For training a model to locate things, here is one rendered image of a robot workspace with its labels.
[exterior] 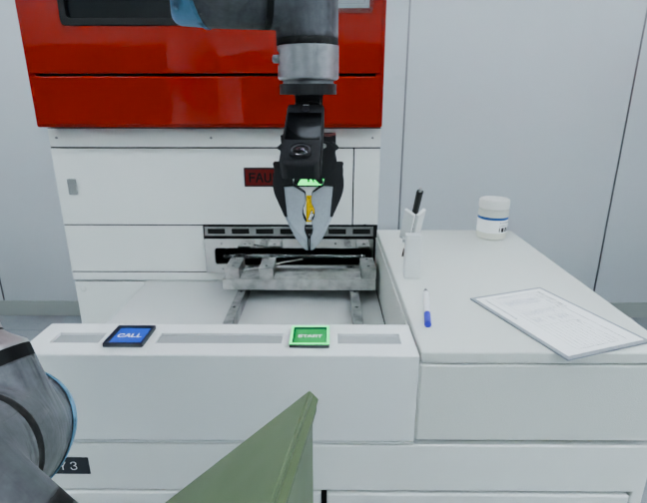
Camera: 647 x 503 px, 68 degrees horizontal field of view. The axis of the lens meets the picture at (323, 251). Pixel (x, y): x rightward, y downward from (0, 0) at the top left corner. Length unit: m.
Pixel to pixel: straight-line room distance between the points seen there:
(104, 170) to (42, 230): 1.94
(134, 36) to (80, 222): 0.49
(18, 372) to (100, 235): 0.89
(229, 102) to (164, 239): 0.40
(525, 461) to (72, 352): 0.66
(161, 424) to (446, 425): 0.41
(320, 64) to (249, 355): 0.38
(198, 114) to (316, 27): 0.63
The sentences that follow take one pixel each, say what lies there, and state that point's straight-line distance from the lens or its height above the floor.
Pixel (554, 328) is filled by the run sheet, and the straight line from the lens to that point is 0.78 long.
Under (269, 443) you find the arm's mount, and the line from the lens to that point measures 0.43.
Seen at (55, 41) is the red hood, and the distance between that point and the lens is 1.30.
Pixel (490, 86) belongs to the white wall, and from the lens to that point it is 2.81.
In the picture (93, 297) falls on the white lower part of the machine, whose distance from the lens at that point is 1.45.
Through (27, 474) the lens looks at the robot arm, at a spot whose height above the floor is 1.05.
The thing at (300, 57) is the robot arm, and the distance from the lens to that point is 0.59.
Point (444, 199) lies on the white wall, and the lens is 2.82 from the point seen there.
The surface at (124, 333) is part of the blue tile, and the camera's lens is 0.76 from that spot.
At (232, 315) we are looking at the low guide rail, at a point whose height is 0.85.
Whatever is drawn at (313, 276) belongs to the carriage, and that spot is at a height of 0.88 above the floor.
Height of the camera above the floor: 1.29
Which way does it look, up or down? 18 degrees down
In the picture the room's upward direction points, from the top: straight up
